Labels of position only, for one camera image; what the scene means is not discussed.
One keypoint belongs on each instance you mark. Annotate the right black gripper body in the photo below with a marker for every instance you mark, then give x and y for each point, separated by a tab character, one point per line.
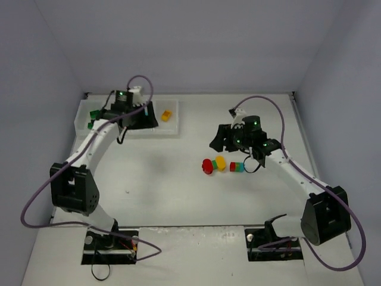
226	137

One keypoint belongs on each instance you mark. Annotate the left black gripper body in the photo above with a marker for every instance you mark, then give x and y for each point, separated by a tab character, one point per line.
144	118

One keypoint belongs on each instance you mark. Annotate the yellow black striped lego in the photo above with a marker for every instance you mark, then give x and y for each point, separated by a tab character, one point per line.
166	115

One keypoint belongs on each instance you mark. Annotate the yellow round lego brick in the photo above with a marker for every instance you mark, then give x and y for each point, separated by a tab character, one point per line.
221	163

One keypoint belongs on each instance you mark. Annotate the red round lego brick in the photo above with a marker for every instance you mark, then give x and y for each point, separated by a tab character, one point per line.
207	166

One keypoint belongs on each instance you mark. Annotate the green lego brick stack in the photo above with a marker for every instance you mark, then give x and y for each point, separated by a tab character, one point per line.
94	114

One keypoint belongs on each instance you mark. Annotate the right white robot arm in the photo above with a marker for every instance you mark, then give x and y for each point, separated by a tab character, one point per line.
324	216

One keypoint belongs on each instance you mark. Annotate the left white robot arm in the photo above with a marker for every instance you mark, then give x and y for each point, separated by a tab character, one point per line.
73	187

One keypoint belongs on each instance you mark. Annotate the clear plastic sorting tray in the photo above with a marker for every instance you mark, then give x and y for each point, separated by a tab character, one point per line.
169	129

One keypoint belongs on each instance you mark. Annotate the red lego right stack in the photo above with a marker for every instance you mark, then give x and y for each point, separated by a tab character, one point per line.
232	167

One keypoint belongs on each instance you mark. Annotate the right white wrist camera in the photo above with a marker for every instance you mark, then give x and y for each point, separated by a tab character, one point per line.
237	114

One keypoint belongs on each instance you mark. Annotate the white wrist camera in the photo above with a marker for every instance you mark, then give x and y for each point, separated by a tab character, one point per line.
138	98
237	114

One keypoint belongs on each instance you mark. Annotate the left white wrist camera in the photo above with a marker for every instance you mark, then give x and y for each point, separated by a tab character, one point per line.
138	98

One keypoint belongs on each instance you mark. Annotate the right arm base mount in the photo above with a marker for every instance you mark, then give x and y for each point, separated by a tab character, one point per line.
280	252

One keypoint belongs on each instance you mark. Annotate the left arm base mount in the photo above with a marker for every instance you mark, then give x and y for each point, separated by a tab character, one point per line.
110	250

